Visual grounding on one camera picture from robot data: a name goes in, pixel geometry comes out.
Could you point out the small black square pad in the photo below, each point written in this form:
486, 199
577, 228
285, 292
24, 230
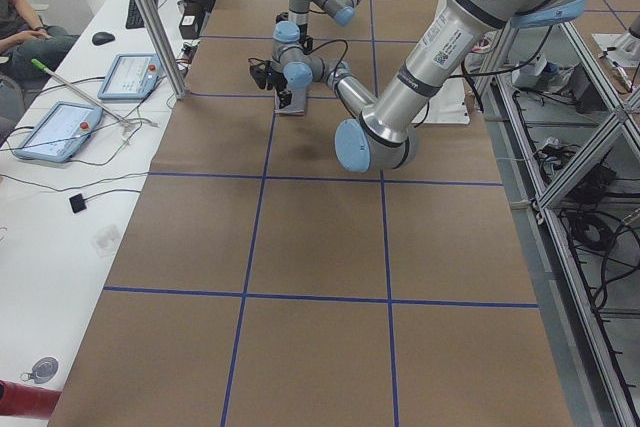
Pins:
78, 203

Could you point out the pink and grey towel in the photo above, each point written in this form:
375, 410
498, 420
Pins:
298, 105

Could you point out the far teach pendant tablet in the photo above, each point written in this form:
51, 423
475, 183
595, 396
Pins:
131, 77

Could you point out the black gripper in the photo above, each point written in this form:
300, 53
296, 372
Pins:
306, 41
278, 80

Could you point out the metal rod green tip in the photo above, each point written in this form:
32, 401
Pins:
42, 67

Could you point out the black computer mouse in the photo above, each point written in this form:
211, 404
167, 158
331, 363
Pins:
101, 38

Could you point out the white pedestal column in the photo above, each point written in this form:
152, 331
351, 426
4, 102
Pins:
448, 107

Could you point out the round metal disc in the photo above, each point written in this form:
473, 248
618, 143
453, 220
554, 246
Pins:
43, 371

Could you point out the near teach pendant tablet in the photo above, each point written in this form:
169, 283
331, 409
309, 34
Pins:
61, 132

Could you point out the aluminium side frame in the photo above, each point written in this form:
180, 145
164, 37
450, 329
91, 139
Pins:
568, 137

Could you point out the teach pendant tablet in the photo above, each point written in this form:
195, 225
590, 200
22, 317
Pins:
131, 77
61, 132

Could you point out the aluminium frame post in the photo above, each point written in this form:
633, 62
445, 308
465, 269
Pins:
162, 46

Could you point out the red cylinder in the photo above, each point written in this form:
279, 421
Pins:
30, 402

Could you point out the seated person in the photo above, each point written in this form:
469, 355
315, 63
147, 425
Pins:
24, 37

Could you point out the black box with label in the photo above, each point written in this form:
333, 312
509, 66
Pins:
192, 20

